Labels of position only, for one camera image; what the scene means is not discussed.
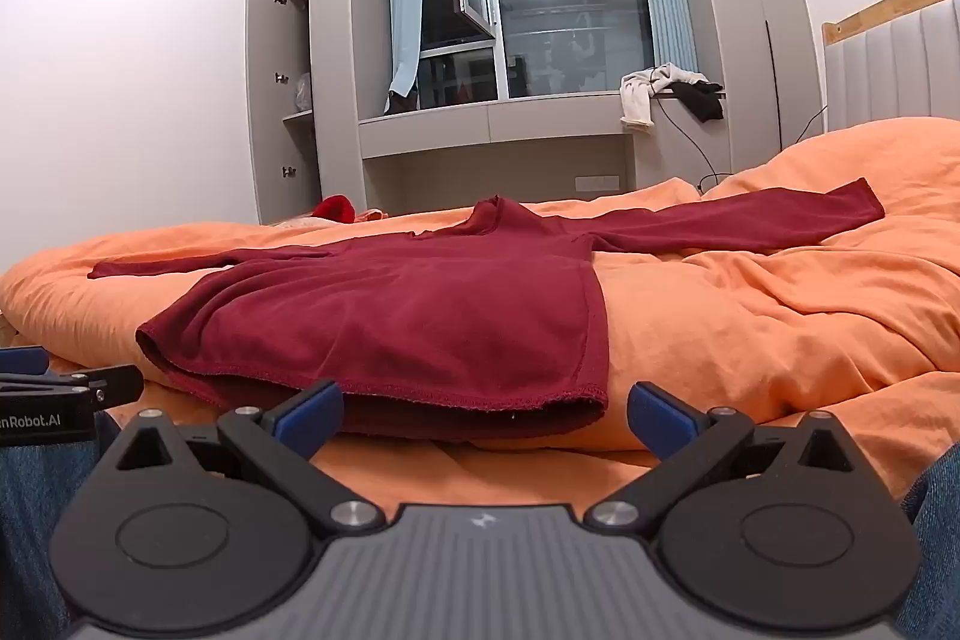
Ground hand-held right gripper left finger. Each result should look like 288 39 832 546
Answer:
96 380 388 531

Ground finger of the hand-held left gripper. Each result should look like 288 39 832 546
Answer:
0 364 145 414
0 346 50 378

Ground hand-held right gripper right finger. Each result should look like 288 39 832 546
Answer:
583 383 875 531

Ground dark red sweater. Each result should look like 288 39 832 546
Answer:
88 177 887 442

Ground person's left leg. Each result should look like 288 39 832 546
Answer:
0 415 121 640

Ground person's leg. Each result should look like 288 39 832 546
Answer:
894 458 960 640
0 415 121 640

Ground orange duvet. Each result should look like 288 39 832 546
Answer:
0 116 960 536

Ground small red cloth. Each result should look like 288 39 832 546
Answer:
310 194 358 224

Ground grey open cupboard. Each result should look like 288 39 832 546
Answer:
246 0 362 227

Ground person's right leg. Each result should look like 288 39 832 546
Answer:
894 458 960 640

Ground black cloth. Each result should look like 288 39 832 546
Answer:
666 79 727 124

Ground white cloth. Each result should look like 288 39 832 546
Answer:
619 62 710 136

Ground grey window desk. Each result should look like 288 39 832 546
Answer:
358 89 730 163

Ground tall grey wardrobe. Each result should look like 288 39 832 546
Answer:
666 0 823 178

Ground large glass window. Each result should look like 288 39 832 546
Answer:
418 0 655 107

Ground grey padded headboard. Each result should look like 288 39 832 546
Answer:
823 0 960 133

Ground black cable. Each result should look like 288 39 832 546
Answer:
651 96 733 196

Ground wooden headboard rail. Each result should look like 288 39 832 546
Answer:
821 0 960 46

